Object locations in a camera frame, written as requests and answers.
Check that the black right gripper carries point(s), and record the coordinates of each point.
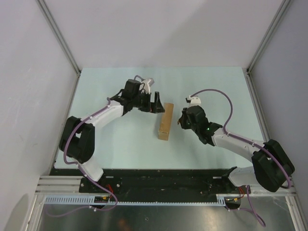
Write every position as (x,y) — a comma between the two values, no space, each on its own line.
(184,115)

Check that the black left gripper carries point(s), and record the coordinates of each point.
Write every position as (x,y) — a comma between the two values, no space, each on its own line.
(156,108)

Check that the brown cardboard express box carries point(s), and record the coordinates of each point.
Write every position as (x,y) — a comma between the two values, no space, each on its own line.
(165,124)

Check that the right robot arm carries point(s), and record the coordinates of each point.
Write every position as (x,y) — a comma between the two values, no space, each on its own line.
(271,167)

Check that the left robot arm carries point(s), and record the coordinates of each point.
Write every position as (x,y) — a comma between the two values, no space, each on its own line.
(78,137)

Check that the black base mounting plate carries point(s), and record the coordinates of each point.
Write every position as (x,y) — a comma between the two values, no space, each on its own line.
(163,185)

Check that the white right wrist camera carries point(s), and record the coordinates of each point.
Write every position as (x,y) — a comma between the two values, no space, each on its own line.
(193,101)

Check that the right aluminium frame post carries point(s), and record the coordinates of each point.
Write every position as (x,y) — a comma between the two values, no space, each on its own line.
(276,21)

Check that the aluminium frame post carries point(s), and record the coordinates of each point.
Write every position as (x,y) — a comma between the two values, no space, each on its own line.
(58,35)
(276,21)

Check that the aluminium front rail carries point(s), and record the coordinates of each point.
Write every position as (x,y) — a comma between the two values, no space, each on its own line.
(58,185)

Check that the left aluminium frame post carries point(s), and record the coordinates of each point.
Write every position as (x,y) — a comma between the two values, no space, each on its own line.
(58,35)

